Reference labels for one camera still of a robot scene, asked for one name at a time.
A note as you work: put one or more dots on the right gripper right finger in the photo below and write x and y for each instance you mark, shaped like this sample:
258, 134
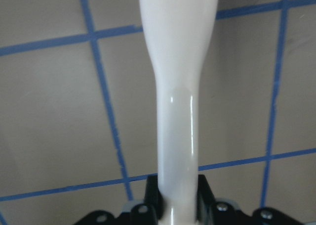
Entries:
213, 211

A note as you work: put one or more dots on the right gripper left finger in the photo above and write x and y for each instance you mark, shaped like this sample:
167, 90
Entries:
147, 212

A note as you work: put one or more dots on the white hand brush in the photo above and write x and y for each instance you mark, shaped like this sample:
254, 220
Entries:
177, 35

